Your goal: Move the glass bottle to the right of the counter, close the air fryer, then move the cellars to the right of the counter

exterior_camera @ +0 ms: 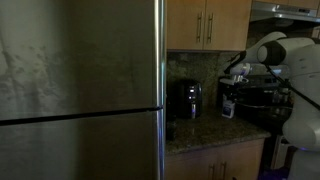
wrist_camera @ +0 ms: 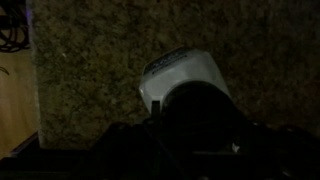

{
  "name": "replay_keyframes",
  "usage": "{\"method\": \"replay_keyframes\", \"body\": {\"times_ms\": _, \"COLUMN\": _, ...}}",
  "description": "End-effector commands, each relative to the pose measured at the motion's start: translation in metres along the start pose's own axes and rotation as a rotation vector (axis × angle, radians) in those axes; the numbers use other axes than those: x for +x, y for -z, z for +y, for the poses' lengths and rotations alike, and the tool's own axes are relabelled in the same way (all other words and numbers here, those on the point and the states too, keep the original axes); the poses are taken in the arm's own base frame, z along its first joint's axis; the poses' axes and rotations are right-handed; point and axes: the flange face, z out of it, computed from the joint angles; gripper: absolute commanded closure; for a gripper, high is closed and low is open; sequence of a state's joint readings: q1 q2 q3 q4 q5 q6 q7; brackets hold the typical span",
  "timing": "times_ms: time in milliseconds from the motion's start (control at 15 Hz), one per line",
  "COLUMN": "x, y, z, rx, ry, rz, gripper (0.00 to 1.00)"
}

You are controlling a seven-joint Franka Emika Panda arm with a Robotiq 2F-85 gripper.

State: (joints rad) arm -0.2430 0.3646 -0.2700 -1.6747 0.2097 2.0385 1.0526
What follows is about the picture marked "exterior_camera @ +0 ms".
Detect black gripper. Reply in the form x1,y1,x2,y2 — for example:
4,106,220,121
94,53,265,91
224,82,245,97

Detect white container with blue label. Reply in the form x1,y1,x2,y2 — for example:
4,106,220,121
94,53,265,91
221,93,236,120

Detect black air fryer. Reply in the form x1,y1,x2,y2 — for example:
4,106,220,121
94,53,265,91
171,79,204,120

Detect dark frying pan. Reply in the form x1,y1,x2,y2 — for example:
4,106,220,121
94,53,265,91
234,99,295,126

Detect dark jar beside stove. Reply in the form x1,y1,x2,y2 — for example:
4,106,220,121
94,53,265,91
273,86,292,105

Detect wooden upper cabinet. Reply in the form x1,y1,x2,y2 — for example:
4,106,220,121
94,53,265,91
166,0,254,52

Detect wooden lower cabinet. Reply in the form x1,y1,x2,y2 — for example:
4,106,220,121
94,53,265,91
165,137,267,180

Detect steel range hood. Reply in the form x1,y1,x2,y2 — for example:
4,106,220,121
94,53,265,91
249,1,320,24

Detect wooden cabinet above hood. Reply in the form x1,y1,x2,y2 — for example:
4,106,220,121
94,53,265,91
252,0,320,10

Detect stainless steel fridge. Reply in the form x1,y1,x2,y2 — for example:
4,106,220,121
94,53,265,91
0,0,167,180

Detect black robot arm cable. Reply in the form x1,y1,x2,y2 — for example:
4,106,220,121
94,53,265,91
264,63,320,112

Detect metal upper cabinet handle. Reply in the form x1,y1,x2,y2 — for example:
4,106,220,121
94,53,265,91
196,11,204,44
206,12,215,45

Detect metal cabinet handle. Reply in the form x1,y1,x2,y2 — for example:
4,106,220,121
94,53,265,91
196,11,204,44
208,162,216,180
219,161,228,180
206,12,215,45

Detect metal lower cabinet handle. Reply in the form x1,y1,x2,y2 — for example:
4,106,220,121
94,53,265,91
208,162,216,180
219,161,228,180

